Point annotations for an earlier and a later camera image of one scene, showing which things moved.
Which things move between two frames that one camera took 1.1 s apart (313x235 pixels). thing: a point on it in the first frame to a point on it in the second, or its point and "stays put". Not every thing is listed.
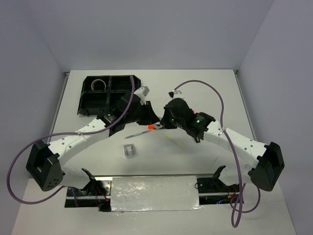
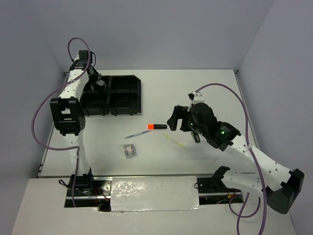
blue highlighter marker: (197, 139) stays put
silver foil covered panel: (144, 194) stays put
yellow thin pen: (173, 140) stays put
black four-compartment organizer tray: (100, 93) stays put
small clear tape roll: (156, 127) to (101, 82)
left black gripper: (149, 121) to (97, 76)
